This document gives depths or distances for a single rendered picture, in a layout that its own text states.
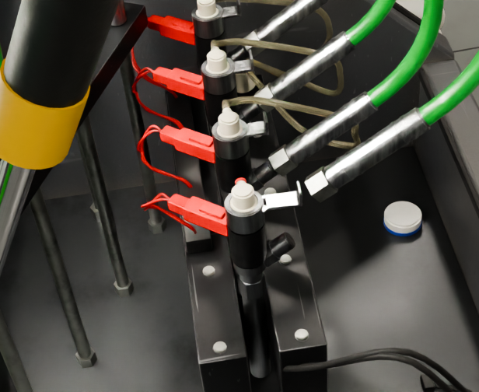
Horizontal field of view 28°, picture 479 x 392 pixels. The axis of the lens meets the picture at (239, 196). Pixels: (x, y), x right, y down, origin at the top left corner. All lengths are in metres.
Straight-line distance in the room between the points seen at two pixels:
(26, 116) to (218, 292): 0.60
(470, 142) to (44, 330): 0.46
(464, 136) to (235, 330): 0.33
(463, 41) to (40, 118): 2.50
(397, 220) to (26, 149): 0.83
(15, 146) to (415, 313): 0.78
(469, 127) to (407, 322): 0.20
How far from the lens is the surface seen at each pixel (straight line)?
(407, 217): 1.03
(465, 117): 0.99
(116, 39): 0.86
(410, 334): 0.95
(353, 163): 0.68
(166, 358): 0.95
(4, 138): 0.21
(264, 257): 0.73
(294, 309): 0.78
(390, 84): 0.75
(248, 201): 0.69
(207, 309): 0.79
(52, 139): 0.21
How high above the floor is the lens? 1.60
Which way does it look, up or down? 45 degrees down
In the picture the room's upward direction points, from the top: 6 degrees counter-clockwise
